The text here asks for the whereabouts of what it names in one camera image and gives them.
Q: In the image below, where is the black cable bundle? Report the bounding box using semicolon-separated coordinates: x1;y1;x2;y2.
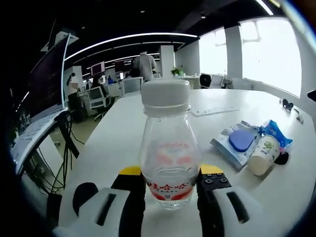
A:
29;116;83;196

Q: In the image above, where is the white paper cup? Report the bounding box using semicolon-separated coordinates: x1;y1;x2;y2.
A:
247;134;281;177

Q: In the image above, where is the bagged blue sponge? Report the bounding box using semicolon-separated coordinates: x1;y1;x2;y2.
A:
209;120;263;173

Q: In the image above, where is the dark grey oval item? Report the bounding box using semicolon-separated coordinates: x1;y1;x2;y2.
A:
293;108;305;124

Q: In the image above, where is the pink wall screen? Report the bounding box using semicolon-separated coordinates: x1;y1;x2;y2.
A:
90;62;106;75

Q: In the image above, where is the white side desk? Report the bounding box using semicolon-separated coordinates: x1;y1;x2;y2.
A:
11;105;71;176

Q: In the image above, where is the black office chair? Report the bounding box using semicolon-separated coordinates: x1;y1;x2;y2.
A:
199;73;212;89

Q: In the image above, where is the large dark monitor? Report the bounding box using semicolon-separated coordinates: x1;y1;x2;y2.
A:
26;32;79;119

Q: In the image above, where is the black box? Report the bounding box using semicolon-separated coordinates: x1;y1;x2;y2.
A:
46;193;63;224

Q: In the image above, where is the long curved ceiling light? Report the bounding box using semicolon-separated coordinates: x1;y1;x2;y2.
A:
64;33;198;61

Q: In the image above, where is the small black item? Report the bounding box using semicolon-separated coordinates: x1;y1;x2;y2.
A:
281;98;294;110

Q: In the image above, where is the ceiling air vent panel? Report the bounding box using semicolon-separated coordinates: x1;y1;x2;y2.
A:
40;32;79;52

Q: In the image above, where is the white table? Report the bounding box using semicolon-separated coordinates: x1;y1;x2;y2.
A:
59;88;312;237

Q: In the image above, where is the clear plastic bottle white cap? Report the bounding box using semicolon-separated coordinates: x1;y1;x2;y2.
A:
138;79;201;210

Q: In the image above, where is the blue flowered tissue pack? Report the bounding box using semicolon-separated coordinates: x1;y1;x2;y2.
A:
259;119;294;154

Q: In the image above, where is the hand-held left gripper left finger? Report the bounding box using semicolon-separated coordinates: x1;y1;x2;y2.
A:
53;165;146;237

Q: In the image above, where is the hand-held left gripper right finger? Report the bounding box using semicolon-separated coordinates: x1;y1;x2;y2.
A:
197;162;266;237

